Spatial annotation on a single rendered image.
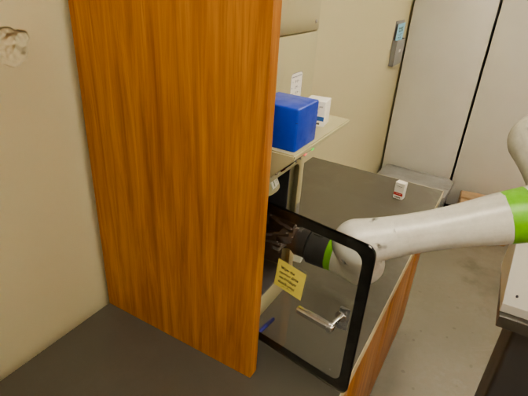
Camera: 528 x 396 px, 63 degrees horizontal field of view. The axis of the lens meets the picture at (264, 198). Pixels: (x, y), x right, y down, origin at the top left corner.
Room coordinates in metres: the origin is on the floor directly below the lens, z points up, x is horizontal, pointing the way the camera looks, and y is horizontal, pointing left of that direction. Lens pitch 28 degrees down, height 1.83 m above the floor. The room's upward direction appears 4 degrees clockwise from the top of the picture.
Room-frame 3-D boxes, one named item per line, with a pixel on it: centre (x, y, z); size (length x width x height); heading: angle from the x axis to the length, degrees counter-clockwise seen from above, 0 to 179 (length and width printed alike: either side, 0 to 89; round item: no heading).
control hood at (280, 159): (0.97, -0.08, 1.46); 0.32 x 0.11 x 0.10; 151
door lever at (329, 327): (0.70, -0.13, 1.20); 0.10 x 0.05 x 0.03; 53
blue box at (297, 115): (0.89, -0.04, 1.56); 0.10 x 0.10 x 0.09; 61
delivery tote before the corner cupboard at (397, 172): (3.41, -1.27, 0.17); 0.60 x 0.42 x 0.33; 59
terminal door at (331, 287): (0.77, -0.09, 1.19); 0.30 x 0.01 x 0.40; 53
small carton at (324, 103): (1.04, -0.12, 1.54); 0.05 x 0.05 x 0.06; 70
